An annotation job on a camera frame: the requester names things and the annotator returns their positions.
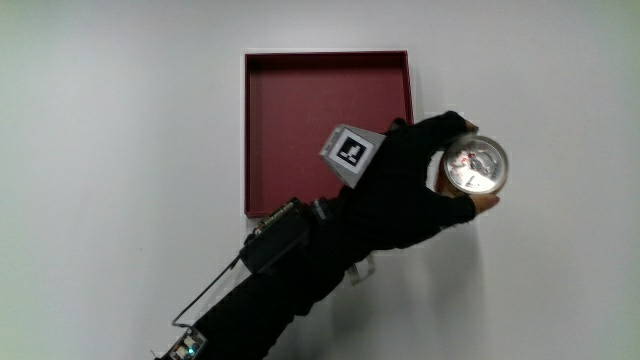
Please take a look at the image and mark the person's left hand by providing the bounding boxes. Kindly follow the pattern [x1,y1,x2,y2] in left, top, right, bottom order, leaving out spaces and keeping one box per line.
[319,110,502,252]

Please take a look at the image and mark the silver red bull can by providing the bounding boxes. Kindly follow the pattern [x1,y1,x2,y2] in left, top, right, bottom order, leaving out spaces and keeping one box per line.
[435,133,510,199]

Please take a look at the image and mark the person's left forearm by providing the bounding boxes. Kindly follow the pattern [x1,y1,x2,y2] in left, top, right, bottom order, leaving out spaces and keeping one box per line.
[192,197,376,360]

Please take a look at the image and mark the black forearm sensor module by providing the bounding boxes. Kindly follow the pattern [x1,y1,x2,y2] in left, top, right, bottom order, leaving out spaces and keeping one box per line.
[238,197,314,275]

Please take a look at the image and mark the dark red square tray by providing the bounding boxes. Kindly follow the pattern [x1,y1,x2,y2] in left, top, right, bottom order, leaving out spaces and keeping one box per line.
[242,48,416,220]

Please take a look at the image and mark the small lit circuit board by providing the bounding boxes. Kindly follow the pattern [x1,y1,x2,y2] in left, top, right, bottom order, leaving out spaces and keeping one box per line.
[154,325,209,360]

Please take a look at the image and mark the clear plastic strap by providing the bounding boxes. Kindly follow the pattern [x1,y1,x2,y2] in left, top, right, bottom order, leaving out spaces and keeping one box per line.
[344,253,377,287]

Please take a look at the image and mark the thin black cable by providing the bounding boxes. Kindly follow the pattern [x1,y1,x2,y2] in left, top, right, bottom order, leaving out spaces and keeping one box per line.
[171,254,244,329]

